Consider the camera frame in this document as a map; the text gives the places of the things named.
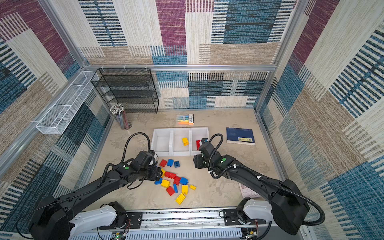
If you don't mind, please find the white middle bin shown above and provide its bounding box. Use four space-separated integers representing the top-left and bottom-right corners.
171 128 190 156

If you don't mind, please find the black wire shelf rack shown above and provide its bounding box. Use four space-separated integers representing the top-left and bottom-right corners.
91 68 159 114

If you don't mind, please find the long yellow brick bottom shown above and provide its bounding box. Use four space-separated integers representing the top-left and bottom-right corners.
175 194 186 205

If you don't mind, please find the blue notebook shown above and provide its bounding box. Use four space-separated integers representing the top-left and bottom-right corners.
226 128 255 146

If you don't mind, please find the aluminium front rail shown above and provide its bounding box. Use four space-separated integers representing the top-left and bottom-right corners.
74 207 315 240

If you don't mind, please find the white left bin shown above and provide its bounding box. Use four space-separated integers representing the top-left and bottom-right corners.
151 129 172 157

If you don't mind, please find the red brick bottom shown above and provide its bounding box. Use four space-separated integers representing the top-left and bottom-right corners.
166 187 175 196

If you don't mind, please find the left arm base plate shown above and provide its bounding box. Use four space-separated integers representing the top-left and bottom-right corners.
99 212 143 230

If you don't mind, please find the pencil cup with pencils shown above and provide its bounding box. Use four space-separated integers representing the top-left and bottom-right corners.
110 104 132 130

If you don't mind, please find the red brick top row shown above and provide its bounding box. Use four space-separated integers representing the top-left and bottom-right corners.
160 160 168 168

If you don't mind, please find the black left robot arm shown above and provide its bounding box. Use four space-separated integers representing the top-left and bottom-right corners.
17 132 162 240

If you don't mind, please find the red brick centre small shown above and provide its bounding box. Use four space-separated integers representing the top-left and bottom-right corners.
174 176 181 186

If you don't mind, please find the white mesh wall basket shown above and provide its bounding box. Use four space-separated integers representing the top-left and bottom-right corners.
36 71 95 135

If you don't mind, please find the blue brick top row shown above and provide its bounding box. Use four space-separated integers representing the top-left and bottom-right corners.
167 159 174 167

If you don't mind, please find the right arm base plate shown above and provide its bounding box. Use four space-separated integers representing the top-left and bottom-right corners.
219 209 267 226

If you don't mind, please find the highlighter marker pack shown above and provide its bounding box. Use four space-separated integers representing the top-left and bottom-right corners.
176 114 194 125

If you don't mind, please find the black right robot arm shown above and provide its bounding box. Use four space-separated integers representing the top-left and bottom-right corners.
194 138 326 235

